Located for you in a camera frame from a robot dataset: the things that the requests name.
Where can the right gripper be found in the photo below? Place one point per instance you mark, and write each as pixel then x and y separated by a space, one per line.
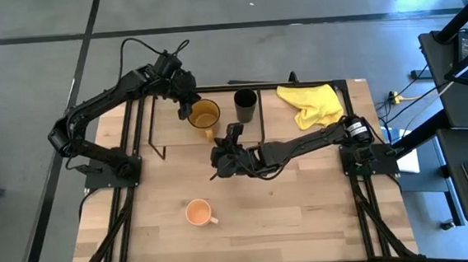
pixel 240 161

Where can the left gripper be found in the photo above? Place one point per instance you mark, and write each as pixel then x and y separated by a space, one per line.
pixel 185 87

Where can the yellow enamel mug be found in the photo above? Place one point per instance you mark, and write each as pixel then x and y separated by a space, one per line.
pixel 205 118

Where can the small peach cup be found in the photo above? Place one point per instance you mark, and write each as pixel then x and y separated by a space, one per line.
pixel 198 213

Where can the tall black cup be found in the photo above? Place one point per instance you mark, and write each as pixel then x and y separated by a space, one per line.
pixel 246 111

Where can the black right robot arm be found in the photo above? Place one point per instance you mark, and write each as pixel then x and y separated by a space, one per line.
pixel 301 145

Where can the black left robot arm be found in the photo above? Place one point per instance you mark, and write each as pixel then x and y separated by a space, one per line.
pixel 91 101

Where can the yellow cloth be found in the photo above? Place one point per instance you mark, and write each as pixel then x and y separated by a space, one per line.
pixel 315 104

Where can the yellow power plug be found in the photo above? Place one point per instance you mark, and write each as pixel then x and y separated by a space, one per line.
pixel 394 96

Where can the white paper sheet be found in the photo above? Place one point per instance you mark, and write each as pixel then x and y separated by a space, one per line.
pixel 409 162

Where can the black caster wheel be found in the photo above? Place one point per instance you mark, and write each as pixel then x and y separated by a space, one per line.
pixel 447 225

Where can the black desk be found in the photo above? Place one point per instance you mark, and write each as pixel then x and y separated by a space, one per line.
pixel 464 111

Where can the black diagonal pole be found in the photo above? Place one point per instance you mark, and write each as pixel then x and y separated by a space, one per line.
pixel 461 18

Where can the wooden shelf black frame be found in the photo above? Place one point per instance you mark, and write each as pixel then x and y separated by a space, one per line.
pixel 172 131

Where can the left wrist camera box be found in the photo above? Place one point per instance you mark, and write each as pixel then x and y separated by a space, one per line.
pixel 167 65

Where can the black table frame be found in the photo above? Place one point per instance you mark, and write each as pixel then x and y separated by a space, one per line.
pixel 296 83

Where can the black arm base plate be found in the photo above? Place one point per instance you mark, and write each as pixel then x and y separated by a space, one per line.
pixel 97 179
pixel 385 163

